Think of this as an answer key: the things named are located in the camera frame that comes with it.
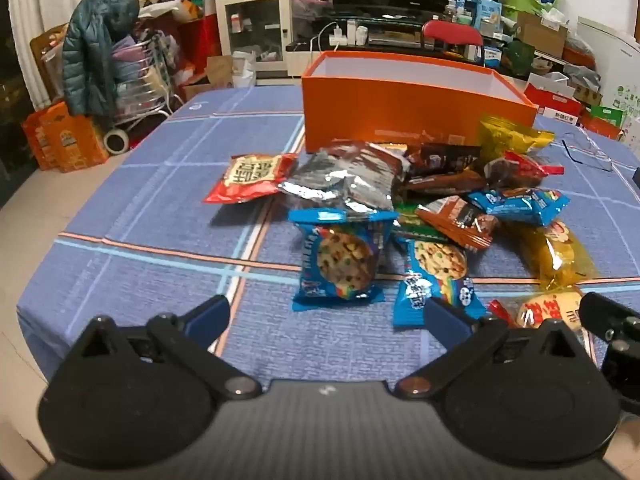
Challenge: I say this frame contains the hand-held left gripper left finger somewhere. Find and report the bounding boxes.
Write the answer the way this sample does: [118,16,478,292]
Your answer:
[75,294,264,402]

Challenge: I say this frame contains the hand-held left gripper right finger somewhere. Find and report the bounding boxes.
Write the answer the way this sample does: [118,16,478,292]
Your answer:
[394,297,589,402]

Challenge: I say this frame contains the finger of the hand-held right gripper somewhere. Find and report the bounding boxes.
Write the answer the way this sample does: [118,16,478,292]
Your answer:
[602,342,640,411]
[580,292,640,346]

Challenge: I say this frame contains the blue cookie packet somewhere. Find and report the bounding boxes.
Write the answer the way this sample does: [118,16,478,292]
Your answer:
[391,239,489,329]
[287,208,399,314]

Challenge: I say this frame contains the small blue snack packet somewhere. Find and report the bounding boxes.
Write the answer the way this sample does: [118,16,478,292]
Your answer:
[467,186,572,227]

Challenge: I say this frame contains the gold snack packet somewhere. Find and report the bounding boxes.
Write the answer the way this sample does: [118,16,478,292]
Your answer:
[479,115,556,162]

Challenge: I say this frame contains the orange cardboard box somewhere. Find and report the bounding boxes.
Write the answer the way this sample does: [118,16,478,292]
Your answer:
[301,51,540,155]

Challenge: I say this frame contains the red yellow snack packet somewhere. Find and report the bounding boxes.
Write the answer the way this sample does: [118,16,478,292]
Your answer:
[487,285,596,343]

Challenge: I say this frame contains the blue plaid tablecloth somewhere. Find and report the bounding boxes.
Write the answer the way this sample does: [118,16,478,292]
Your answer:
[15,85,640,396]

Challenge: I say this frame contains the clear yellow snack packet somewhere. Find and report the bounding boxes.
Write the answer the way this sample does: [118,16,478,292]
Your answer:
[507,220,600,288]

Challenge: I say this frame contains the orange brown snack packet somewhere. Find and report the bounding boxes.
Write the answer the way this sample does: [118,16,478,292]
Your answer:
[414,196,502,254]

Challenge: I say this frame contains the green label bun packet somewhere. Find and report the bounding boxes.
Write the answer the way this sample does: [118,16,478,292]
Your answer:
[391,204,431,242]

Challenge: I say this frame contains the eyeglasses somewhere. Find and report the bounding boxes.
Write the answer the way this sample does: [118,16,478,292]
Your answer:
[560,129,614,172]

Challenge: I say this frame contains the dark brown snack packet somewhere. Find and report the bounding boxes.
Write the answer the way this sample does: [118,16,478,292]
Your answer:
[404,143,483,177]

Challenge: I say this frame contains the red brown snack packet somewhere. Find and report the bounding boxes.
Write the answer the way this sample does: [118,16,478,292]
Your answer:
[486,151,564,190]

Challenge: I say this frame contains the silver foil snack packet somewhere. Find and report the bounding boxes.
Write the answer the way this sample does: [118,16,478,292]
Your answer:
[277,141,407,217]

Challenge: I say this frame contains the green white box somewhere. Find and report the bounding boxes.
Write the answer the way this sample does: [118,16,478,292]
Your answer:
[590,105,627,139]

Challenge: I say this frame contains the red white gift box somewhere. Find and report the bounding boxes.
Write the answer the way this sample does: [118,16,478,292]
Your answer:
[524,72,584,127]

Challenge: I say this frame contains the orange paper bags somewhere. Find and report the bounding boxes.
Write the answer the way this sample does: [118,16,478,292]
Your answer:
[22,101,109,173]

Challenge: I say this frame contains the small brown cardboard piece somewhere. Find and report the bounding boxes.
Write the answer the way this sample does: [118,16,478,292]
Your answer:
[206,55,235,89]

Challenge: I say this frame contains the white plastic bag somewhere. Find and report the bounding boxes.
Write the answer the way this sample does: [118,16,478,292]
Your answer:
[231,50,258,89]

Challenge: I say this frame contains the white chest freezer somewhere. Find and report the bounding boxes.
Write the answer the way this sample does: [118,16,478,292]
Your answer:
[576,16,640,113]

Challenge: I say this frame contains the dark green bag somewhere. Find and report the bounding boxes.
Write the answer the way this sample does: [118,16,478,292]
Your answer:
[502,40,537,79]

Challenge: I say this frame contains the red paper bag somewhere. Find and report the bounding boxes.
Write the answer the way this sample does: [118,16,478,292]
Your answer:
[177,12,224,86]

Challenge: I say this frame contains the red chair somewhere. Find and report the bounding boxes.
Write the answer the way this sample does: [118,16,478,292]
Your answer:
[421,20,484,55]

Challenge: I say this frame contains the dark teal puffer jacket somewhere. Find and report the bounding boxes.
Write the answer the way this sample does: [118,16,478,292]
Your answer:
[61,0,142,117]

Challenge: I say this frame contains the brown cardboard box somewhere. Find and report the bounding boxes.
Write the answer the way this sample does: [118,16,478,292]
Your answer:
[516,11,569,59]

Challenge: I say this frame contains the white glass door cabinet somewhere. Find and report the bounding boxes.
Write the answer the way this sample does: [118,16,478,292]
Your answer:
[215,0,292,79]

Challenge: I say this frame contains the black tv stand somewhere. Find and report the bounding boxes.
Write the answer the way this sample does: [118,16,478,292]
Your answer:
[286,4,493,58]

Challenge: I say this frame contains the blue white carton pack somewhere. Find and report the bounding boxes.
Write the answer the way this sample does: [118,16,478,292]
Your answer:
[452,0,503,32]

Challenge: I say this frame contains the white curtain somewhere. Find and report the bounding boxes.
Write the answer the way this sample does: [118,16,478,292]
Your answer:
[7,0,81,108]

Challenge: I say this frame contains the metal wire cart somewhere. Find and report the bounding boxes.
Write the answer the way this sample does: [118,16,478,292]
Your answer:
[112,30,184,134]

